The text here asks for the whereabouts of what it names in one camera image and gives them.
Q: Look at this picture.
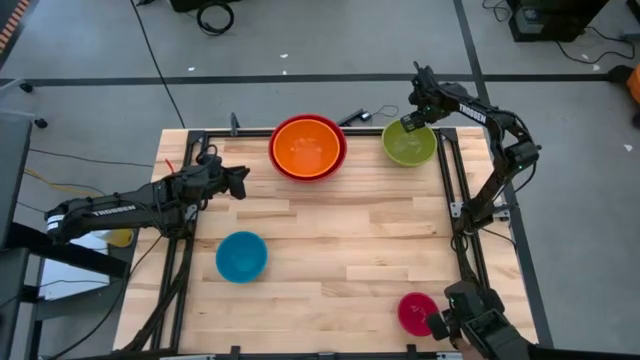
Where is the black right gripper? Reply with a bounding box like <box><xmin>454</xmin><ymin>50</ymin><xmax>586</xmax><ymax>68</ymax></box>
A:
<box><xmin>399</xmin><ymin>85</ymin><xmax>452</xmax><ymax>134</ymax></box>

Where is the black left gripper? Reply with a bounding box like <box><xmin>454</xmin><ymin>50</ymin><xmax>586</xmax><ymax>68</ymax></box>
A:
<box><xmin>193</xmin><ymin>155</ymin><xmax>251</xmax><ymax>201</ymax></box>

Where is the green bowl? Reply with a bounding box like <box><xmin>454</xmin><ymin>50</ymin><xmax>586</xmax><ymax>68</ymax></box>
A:
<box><xmin>381</xmin><ymin>119</ymin><xmax>439</xmax><ymax>168</ymax></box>

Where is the black power adapter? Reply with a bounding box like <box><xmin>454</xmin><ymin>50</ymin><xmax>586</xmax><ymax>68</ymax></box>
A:
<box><xmin>336</xmin><ymin>107</ymin><xmax>372</xmax><ymax>127</ymax></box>

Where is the orange bowl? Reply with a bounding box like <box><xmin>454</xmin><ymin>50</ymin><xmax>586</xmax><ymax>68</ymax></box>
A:
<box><xmin>272</xmin><ymin>118</ymin><xmax>342</xmax><ymax>179</ymax></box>

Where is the large red bowl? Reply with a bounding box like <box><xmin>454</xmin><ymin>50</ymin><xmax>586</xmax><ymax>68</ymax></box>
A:
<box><xmin>268</xmin><ymin>113</ymin><xmax>349</xmax><ymax>183</ymax></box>

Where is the blue bowl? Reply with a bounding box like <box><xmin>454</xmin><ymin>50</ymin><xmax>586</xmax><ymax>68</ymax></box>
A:
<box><xmin>215</xmin><ymin>230</ymin><xmax>270</xmax><ymax>285</ymax></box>

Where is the yellow object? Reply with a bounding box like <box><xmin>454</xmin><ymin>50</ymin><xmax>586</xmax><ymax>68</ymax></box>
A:
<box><xmin>91</xmin><ymin>228</ymin><xmax>136</xmax><ymax>249</ymax></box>

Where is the black equipment box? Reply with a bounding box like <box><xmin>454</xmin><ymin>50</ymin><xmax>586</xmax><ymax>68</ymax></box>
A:
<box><xmin>506</xmin><ymin>0</ymin><xmax>612</xmax><ymax>44</ymax></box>

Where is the small red bowl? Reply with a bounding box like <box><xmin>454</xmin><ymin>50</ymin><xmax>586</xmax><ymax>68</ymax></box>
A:
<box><xmin>397</xmin><ymin>292</ymin><xmax>441</xmax><ymax>338</ymax></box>

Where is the white panel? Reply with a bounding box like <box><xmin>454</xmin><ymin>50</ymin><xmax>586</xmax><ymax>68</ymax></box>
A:
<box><xmin>38</xmin><ymin>232</ymin><xmax>112</xmax><ymax>302</ymax></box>

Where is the black handheld device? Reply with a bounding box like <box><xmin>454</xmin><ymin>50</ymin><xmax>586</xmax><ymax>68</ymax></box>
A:
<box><xmin>426</xmin><ymin>279</ymin><xmax>532</xmax><ymax>360</ymax></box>

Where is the orange round object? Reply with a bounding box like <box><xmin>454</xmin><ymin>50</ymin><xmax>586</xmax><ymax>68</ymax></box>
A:
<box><xmin>626</xmin><ymin>64</ymin><xmax>640</xmax><ymax>105</ymax></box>

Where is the dark side desk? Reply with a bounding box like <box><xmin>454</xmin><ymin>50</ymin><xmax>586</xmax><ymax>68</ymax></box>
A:
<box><xmin>0</xmin><ymin>112</ymin><xmax>34</xmax><ymax>251</ymax></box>

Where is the person's hand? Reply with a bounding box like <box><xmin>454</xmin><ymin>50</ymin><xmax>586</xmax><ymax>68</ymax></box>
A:
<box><xmin>452</xmin><ymin>337</ymin><xmax>485</xmax><ymax>360</ymax></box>

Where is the orange striped strip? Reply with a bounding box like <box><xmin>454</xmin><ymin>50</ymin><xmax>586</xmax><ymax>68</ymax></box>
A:
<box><xmin>0</xmin><ymin>0</ymin><xmax>32</xmax><ymax>52</ymax></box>

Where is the thin black adapter cable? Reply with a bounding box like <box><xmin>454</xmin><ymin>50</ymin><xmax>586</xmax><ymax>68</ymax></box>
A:
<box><xmin>368</xmin><ymin>104</ymin><xmax>401</xmax><ymax>122</ymax></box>

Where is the black aluminium frame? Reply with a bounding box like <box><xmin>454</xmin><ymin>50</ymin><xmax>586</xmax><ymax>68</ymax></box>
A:
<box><xmin>130</xmin><ymin>112</ymin><xmax>512</xmax><ymax>360</ymax></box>

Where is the long black floor cable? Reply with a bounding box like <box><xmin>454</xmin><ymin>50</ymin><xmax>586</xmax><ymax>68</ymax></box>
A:
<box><xmin>128</xmin><ymin>0</ymin><xmax>187</xmax><ymax>130</ymax></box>

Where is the coiled black cable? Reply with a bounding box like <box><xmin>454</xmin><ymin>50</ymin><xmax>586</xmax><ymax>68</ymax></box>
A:
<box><xmin>195</xmin><ymin>0</ymin><xmax>236</xmax><ymax>37</ymax></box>

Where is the black cable with loops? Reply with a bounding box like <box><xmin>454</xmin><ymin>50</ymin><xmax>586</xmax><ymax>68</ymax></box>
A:
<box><xmin>554</xmin><ymin>23</ymin><xmax>637</xmax><ymax>66</ymax></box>

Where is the yellow cable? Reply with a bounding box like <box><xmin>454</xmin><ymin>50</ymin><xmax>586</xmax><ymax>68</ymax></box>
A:
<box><xmin>23</xmin><ymin>167</ymin><xmax>104</xmax><ymax>197</ymax></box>

